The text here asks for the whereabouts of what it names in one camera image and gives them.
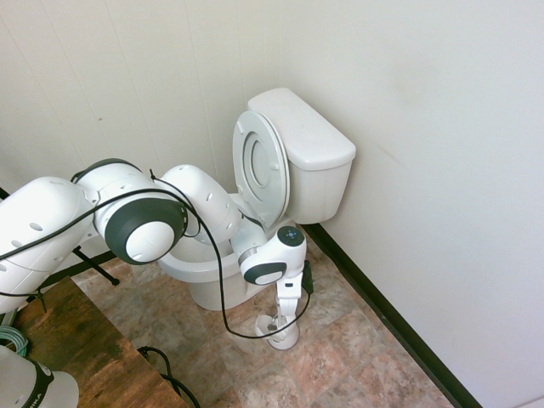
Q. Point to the white toilet tank lid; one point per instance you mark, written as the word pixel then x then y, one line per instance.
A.
pixel 306 127

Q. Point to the black rubber baseboard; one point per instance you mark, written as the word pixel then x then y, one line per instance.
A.
pixel 91 258
pixel 382 306

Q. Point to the dark brown wooden table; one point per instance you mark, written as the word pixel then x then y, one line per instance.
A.
pixel 93 348

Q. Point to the white toilet tank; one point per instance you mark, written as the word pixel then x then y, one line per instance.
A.
pixel 323 191

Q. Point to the white toilet brush holder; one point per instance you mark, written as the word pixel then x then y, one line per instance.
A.
pixel 287 340

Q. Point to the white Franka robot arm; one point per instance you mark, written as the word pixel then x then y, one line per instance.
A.
pixel 140 229

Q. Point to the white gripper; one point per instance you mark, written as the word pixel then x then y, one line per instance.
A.
pixel 290 293

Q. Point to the white ceramic toilet bowl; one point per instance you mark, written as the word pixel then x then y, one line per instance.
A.
pixel 200 265

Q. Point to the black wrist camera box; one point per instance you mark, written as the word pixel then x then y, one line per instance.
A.
pixel 308 276

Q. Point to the white toilet seat with lid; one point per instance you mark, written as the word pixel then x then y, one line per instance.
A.
pixel 263 166

